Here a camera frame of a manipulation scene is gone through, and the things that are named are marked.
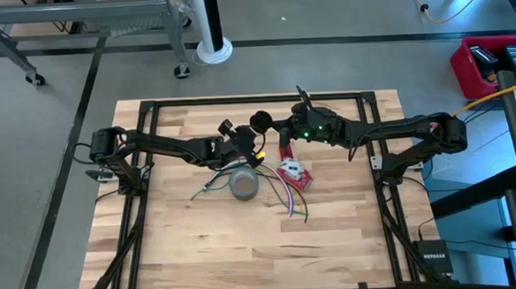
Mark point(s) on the red plastic bin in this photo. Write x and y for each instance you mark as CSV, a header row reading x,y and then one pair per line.
x,y
464,76

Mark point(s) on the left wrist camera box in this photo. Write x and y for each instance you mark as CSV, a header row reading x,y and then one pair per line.
x,y
225,127

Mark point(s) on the red bit holder block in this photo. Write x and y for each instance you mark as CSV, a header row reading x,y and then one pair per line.
x,y
286,154

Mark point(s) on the red tape dispenser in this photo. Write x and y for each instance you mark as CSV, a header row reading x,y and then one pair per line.
x,y
302,182

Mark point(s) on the white pillar with black stripe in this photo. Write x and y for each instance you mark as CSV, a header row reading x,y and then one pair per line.
x,y
197,24

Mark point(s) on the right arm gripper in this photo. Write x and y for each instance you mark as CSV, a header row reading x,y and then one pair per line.
x,y
319,123

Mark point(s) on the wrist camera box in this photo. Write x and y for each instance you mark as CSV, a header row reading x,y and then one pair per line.
x,y
302,109
225,127

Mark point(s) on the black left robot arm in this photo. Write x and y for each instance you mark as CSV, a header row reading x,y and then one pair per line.
x,y
165,142

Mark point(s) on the dark duct tape roll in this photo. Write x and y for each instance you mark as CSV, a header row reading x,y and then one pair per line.
x,y
234,192

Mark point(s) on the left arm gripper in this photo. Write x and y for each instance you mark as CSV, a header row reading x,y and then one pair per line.
x,y
227,146

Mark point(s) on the grey metal wheeled workbench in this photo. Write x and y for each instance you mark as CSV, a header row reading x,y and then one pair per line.
x,y
56,12

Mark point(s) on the metal mounting bracket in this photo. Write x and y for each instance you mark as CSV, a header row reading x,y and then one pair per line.
x,y
376,162
98,175

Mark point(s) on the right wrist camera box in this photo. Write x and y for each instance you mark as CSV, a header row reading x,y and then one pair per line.
x,y
302,109

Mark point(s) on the black Netgear network switch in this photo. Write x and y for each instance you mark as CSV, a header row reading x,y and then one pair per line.
x,y
432,259

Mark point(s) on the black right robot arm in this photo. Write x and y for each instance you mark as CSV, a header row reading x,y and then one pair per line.
x,y
398,126

